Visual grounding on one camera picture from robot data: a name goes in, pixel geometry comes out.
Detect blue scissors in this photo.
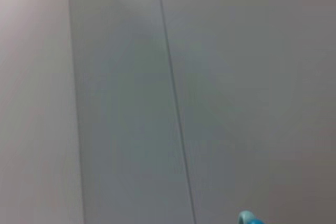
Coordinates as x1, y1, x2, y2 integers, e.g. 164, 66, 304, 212
237, 210, 266, 224

